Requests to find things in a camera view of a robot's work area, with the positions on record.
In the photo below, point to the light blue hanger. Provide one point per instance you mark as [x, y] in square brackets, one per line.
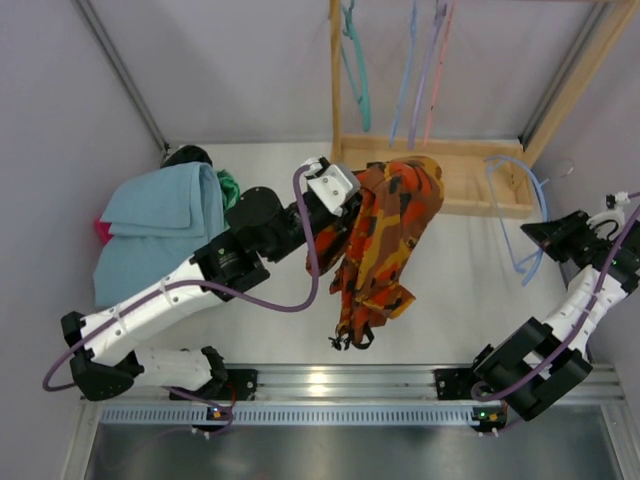
[406, 75]

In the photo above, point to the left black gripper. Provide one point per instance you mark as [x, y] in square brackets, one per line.
[343, 216]

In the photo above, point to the wooden clothes rack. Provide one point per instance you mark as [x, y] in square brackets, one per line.
[487, 178]

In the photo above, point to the pink garment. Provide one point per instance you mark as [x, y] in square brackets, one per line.
[102, 230]

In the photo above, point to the light blue trousers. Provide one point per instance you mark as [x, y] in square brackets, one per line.
[156, 221]

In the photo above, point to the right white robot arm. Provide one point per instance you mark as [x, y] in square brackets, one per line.
[544, 359]

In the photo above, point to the orange patterned trousers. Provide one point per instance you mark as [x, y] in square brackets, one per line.
[399, 199]

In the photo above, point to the aluminium mounting rail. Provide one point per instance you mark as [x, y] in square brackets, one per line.
[376, 384]

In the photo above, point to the slotted cable duct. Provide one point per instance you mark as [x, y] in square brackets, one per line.
[254, 414]

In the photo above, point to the lilac hanger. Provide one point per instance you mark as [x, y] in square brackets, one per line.
[439, 16]

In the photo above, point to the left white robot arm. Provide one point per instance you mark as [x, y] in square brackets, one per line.
[108, 357]

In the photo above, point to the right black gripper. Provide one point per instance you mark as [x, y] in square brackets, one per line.
[558, 237]

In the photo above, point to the pink hanger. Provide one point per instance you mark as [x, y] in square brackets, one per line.
[439, 71]

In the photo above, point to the teal hanger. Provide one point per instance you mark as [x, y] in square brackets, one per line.
[358, 78]

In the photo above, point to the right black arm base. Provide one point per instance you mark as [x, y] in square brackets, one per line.
[455, 383]

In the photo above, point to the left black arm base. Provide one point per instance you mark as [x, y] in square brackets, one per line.
[241, 384]

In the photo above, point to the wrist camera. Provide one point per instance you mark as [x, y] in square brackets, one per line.
[610, 221]
[334, 184]

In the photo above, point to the black trousers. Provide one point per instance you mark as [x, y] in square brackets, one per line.
[187, 154]

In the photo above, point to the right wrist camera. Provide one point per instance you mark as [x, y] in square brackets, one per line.
[610, 221]

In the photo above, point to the green garment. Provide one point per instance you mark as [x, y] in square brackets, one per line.
[230, 189]

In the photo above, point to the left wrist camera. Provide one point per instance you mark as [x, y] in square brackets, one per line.
[334, 184]

